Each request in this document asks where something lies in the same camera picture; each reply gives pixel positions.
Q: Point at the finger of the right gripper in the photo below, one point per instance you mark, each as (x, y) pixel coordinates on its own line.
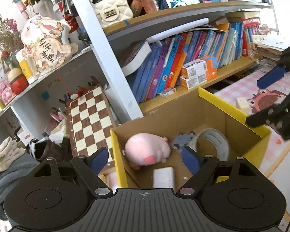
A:
(271, 77)
(267, 116)

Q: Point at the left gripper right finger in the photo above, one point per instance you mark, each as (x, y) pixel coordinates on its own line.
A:
(202, 170)

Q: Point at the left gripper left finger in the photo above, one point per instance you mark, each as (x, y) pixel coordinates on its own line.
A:
(88, 169)

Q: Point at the clear packing tape roll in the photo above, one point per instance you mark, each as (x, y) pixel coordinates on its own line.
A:
(211, 141)

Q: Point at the white power adapter block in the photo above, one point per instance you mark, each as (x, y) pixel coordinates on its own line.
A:
(164, 178)

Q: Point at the pink plush pig toy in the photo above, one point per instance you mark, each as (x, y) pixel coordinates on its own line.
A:
(145, 149)

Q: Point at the stack of papers and booklets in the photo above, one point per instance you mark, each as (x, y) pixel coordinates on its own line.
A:
(268, 46)

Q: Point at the white cube charger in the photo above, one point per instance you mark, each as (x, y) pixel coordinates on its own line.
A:
(243, 105)

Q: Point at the brown white chessboard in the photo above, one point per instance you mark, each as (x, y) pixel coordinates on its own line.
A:
(89, 123)

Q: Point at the yellow cardboard box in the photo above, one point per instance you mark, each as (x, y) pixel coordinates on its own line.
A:
(199, 118)

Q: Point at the upper white orange carton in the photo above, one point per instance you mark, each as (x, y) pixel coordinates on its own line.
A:
(207, 65)

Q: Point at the white orange carton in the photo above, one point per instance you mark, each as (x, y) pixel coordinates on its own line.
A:
(207, 65)
(190, 83)

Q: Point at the lower white orange carton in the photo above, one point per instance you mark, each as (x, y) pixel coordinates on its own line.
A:
(190, 83)

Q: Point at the grey cloth pile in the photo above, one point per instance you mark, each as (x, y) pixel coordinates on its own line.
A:
(15, 164)

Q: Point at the row of children's books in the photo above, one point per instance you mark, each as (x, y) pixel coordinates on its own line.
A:
(154, 69)

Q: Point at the wooden bookshelf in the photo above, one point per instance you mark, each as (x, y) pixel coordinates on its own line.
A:
(151, 27)

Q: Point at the cream quilted handbag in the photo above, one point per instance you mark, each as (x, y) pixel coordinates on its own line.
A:
(110, 12)

